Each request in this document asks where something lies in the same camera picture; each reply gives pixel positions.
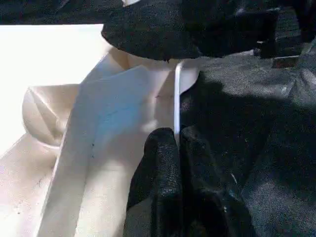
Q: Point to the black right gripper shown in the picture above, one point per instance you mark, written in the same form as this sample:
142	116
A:
284	29

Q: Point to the black plastic mat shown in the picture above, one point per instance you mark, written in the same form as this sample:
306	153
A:
259	128

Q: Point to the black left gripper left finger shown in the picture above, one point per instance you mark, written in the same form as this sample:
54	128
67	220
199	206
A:
158	177

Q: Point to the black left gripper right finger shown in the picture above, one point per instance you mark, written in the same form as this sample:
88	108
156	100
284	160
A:
209	197

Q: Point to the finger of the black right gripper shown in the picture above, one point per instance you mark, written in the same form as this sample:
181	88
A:
160	29

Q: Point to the white plastic table top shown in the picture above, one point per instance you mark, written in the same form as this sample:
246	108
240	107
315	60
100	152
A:
111	111

